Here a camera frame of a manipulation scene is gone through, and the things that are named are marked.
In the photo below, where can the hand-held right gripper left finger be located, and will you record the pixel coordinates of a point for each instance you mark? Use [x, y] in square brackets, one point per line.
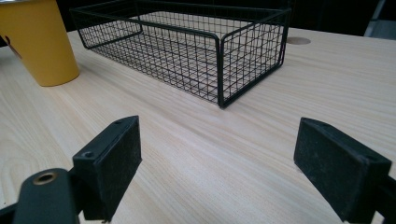
[107, 168]

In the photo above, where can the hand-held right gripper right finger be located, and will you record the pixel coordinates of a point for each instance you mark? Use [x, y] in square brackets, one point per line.
[334, 169]

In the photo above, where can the yellow paper cup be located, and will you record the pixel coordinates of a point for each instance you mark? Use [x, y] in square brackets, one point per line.
[39, 40]

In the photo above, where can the grey metal stand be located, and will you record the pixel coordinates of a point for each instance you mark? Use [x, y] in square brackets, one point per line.
[380, 23]

